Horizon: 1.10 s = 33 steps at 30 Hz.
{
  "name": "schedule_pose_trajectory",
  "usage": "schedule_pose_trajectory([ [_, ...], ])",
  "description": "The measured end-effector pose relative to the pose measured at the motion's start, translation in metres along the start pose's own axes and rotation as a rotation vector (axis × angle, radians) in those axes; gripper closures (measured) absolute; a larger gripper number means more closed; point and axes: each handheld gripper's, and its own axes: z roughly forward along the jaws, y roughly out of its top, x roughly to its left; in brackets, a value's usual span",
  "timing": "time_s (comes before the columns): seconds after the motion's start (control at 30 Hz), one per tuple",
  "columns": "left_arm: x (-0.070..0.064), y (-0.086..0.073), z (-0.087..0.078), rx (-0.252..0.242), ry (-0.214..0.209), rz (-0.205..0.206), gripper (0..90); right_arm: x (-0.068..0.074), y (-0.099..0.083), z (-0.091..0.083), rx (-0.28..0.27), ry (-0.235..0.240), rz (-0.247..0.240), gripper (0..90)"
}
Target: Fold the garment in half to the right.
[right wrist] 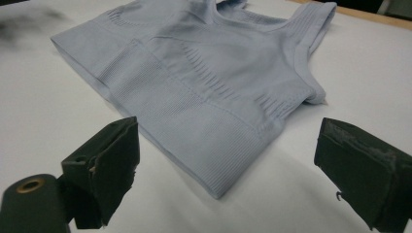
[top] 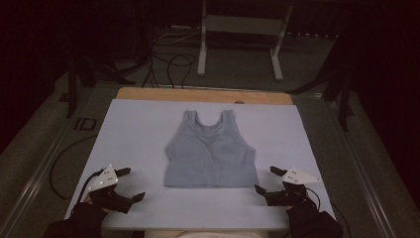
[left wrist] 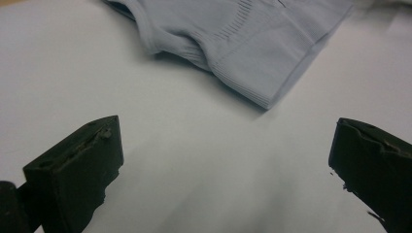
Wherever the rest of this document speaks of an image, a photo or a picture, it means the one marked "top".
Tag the black stand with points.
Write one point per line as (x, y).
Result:
(72, 89)
(344, 99)

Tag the grey-blue crop top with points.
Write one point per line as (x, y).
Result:
(211, 158)

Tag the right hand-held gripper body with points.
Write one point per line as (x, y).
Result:
(285, 196)

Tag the person's right hand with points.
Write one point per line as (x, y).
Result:
(305, 216)

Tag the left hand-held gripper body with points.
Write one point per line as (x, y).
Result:
(105, 195)

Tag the black floor socket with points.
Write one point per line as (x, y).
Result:
(85, 124)

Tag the white metal stand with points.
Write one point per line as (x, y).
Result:
(244, 24)

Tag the metal floor rail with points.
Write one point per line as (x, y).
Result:
(361, 172)
(36, 181)

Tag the light blue table mat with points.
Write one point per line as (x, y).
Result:
(132, 148)

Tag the person's left hand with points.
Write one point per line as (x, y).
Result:
(87, 216)

